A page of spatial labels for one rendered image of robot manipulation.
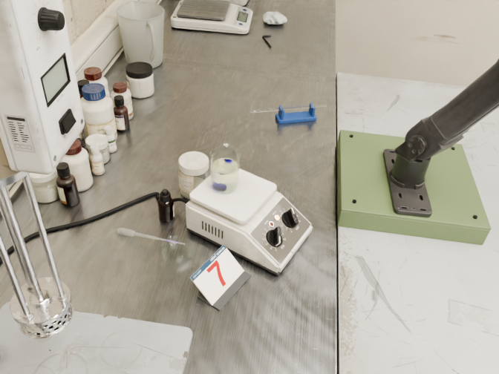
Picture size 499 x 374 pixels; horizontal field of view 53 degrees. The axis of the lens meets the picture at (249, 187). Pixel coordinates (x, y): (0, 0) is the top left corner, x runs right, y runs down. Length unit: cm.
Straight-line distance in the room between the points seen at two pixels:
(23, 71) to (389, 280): 70
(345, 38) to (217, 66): 98
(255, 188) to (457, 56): 169
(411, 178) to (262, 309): 39
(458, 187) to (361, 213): 23
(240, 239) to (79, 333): 29
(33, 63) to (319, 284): 62
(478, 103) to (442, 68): 159
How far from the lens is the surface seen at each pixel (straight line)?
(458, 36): 241
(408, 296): 90
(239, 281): 85
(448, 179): 110
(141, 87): 131
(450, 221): 99
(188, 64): 149
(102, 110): 111
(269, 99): 134
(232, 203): 86
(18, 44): 38
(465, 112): 89
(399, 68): 243
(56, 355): 80
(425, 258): 97
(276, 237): 85
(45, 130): 42
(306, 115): 127
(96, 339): 80
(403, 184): 101
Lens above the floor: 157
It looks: 40 degrees down
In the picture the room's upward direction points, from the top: 4 degrees clockwise
